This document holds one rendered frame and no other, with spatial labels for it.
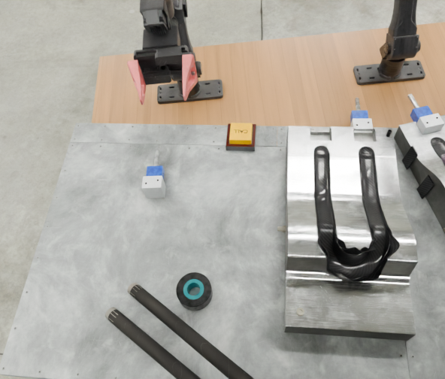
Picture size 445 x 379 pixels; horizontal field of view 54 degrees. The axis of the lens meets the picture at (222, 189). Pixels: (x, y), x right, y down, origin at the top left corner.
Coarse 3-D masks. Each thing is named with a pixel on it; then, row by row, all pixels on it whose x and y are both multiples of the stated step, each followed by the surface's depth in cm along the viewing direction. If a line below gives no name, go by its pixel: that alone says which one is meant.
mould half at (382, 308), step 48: (288, 144) 109; (336, 144) 108; (384, 144) 106; (288, 192) 103; (336, 192) 102; (384, 192) 101; (288, 240) 91; (288, 288) 93; (336, 288) 93; (384, 288) 92; (384, 336) 90
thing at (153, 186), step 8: (152, 168) 114; (160, 168) 114; (144, 176) 112; (152, 176) 111; (160, 176) 111; (144, 184) 110; (152, 184) 110; (160, 184) 110; (144, 192) 112; (152, 192) 112; (160, 192) 112
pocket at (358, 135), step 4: (356, 132) 111; (360, 132) 111; (364, 132) 111; (368, 132) 110; (372, 132) 110; (356, 136) 112; (360, 136) 112; (364, 136) 111; (368, 136) 111; (372, 136) 111; (356, 140) 111; (360, 140) 111; (364, 140) 111; (368, 140) 111; (372, 140) 111; (376, 140) 107
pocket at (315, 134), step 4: (312, 132) 112; (316, 132) 112; (320, 132) 112; (324, 132) 112; (328, 132) 112; (312, 136) 113; (316, 136) 113; (320, 136) 112; (324, 136) 112; (328, 136) 112; (312, 140) 112; (316, 140) 112; (320, 140) 112; (324, 140) 112; (328, 140) 112
